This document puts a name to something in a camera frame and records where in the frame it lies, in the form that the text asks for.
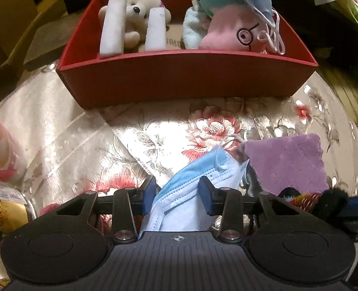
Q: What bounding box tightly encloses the pink drink cup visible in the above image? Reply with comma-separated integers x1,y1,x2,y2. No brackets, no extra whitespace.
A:
0,109,28,184

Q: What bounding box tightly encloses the black fuzzy item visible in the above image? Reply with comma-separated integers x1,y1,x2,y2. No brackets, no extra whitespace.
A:
314,188,349,222

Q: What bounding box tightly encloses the wooden desk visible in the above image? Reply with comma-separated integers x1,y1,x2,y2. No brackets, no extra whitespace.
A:
0,0,62,77

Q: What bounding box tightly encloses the floral tablecloth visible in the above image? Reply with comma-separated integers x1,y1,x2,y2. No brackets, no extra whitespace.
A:
0,62,358,282

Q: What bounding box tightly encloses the purple fluffy cloth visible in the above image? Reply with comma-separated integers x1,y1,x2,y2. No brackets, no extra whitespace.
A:
242,133,330,198

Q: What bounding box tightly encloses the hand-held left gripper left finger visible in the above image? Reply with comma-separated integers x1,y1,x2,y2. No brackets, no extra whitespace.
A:
38,174,158,245

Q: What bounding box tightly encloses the pink plush toy with glasses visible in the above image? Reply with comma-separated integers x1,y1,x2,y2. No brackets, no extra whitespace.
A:
198,0,276,54

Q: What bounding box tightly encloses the clear plastic jar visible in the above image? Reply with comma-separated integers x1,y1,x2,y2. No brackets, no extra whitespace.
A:
0,178,37,261

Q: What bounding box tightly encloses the cream teddy bear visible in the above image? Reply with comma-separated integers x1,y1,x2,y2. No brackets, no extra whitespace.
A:
98,0,172,52

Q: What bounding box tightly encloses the small white foam block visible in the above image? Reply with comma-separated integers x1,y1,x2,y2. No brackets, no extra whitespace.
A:
145,8,167,51

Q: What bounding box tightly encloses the red cardboard box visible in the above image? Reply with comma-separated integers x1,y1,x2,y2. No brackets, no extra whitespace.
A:
55,0,319,110

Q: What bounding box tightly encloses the colourful knitted item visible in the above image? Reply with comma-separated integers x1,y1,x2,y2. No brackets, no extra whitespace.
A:
277,188,322,211

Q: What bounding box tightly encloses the dark wooden bed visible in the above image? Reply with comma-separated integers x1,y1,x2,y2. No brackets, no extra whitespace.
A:
268,0,358,64

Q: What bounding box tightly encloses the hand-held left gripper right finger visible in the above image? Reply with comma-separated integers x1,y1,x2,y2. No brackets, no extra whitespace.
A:
198,176,316,243

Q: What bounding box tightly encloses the light blue fluffy toy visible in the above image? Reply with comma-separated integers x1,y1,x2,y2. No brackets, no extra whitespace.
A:
183,1,211,50

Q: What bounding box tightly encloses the large white foam block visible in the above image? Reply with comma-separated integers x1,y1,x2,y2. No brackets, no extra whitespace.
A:
100,0,127,57

